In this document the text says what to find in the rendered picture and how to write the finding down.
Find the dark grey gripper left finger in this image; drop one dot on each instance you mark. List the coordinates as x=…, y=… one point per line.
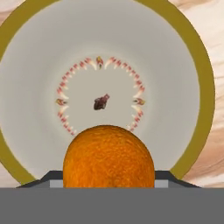
x=52, y=178

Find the orange fruit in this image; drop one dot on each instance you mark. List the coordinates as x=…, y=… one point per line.
x=108, y=159

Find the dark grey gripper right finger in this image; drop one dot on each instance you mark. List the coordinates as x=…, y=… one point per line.
x=165, y=178

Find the white bowl with gold rim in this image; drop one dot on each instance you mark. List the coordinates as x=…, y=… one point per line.
x=163, y=67

